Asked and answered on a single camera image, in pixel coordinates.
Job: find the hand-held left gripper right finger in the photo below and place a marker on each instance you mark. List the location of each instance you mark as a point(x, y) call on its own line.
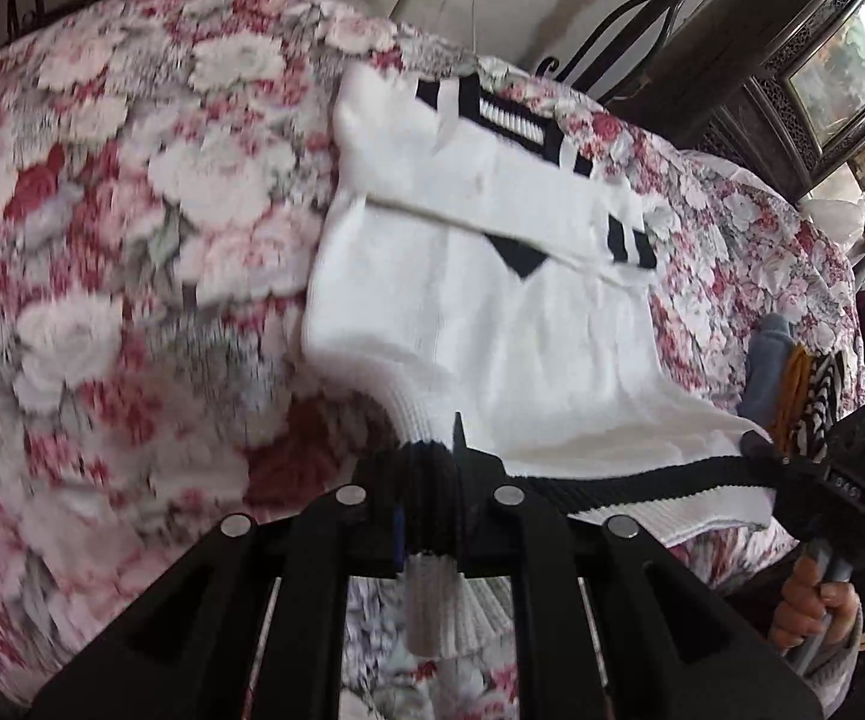
point(485, 532)

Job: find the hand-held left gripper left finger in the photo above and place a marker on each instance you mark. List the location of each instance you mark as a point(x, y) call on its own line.
point(380, 532)

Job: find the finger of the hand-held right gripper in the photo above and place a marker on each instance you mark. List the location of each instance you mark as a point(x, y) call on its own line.
point(777, 461)

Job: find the white sweater with black trim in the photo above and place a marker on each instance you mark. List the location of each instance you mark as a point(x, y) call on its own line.
point(522, 330)

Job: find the person's right hand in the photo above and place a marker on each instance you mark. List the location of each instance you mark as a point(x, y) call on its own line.
point(807, 615)

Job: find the mustard yellow cloth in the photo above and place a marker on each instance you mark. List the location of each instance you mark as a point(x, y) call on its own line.
point(794, 397)

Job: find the black white striped cloth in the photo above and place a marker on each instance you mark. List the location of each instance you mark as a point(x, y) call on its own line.
point(822, 405)

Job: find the grey-blue cloth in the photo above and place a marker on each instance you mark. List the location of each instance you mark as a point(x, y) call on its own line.
point(766, 375)

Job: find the white plastic bag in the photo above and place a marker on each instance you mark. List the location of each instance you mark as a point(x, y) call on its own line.
point(841, 221)

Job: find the floral bed sheet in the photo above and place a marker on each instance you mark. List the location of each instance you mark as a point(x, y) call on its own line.
point(102, 277)

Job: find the carved dark wooden framed painting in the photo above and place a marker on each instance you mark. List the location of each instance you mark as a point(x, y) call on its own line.
point(837, 67)

